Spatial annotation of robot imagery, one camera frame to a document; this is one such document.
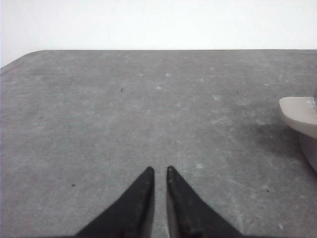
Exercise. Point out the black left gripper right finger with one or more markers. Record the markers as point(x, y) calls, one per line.
point(188, 215)

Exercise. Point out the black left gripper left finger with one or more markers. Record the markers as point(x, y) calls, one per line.
point(130, 216)

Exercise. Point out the stainless steel steamer pot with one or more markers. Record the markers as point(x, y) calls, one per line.
point(300, 114)

